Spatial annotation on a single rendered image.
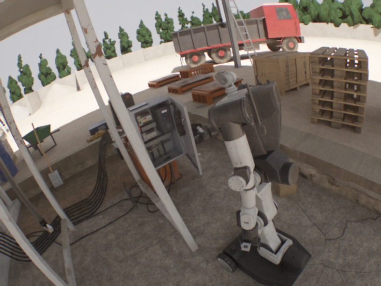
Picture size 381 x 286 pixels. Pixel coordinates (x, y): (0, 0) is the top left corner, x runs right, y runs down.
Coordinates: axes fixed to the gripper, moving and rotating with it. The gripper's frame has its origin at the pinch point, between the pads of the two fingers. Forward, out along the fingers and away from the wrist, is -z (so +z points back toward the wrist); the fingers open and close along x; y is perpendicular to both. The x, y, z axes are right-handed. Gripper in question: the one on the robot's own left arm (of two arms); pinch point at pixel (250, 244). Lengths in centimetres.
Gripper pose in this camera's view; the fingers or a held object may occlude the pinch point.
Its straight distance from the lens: 120.6
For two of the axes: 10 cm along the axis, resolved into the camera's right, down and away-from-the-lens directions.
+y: -4.5, 4.2, -7.9
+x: -8.7, 0.0, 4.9
